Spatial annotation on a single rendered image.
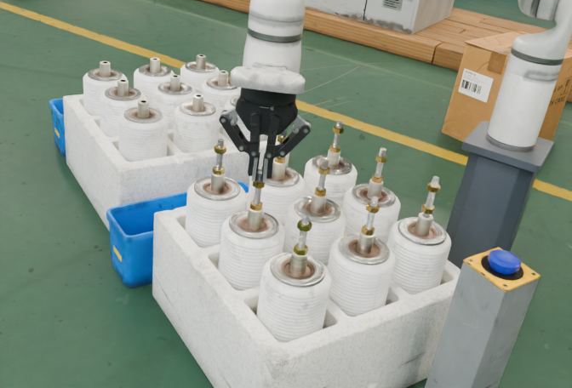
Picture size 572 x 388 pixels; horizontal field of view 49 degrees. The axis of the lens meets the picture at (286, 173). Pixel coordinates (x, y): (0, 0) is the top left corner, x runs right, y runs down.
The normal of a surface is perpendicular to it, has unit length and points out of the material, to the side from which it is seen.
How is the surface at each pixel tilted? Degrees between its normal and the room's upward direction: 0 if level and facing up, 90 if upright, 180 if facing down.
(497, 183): 90
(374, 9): 90
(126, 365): 0
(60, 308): 0
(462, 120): 89
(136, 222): 88
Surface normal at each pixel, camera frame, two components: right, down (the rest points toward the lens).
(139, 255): 0.54, 0.48
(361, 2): -0.52, 0.35
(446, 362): -0.83, 0.17
